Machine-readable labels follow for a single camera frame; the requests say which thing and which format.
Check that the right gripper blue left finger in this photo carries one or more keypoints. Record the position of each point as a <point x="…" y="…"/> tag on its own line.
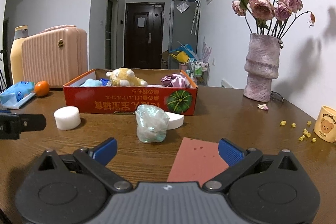
<point x="105" y="151"/>

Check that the orange tangerine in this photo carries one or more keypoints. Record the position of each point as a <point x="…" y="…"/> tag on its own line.
<point x="42" y="89"/>

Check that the pink layered sponge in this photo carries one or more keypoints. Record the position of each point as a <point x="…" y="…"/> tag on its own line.
<point x="196" y="160"/>

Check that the cream bear mug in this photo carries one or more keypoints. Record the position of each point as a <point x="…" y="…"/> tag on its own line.
<point x="325" y="126"/>

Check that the iridescent plastic bag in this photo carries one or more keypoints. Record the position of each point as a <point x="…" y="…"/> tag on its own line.
<point x="152" y="124"/>

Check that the fallen rose petal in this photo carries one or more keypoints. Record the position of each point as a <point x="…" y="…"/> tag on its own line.
<point x="263" y="107"/>

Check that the white round foam disc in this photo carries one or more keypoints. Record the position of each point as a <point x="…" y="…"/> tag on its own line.
<point x="175" y="120"/>

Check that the purple textured vase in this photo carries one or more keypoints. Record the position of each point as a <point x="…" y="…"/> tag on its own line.
<point x="262" y="64"/>

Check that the black eyeglasses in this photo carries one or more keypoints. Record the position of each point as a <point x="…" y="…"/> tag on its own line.
<point x="275" y="96"/>

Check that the blue plush fish toy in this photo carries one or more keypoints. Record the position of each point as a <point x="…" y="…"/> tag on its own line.
<point x="91" y="83"/>

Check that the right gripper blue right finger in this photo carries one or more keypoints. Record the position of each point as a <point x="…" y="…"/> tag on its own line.
<point x="230" y="152"/>

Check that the red cardboard box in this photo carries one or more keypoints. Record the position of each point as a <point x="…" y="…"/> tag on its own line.
<point x="112" y="100"/>

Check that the blue handkerchief tissue pack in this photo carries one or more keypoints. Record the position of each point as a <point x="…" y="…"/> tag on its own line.
<point x="105" y="82"/>

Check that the orange thermos bottle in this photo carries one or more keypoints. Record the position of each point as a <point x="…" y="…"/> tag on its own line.
<point x="20" y="34"/>

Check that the blue wet wipes pack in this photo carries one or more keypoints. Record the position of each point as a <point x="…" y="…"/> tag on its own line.
<point x="17" y="95"/>

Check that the wire storage cart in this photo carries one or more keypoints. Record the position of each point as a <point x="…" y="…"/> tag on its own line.
<point x="199" y="71"/>

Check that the white round foam puff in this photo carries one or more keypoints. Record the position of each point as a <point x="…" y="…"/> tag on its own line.
<point x="67" y="118"/>

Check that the grey refrigerator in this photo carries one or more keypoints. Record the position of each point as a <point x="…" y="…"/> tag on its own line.
<point x="183" y="25"/>

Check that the dark entrance door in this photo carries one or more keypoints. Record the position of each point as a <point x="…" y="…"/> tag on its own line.
<point x="143" y="35"/>

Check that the pink ribbed suitcase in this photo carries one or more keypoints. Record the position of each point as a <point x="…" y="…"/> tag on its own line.
<point x="56" y="55"/>

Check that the yellow plush cat toy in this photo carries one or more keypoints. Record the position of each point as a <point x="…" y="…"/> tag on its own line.
<point x="124" y="77"/>

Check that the purple satin scrunchie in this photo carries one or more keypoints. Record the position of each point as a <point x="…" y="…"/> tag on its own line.
<point x="175" y="81"/>

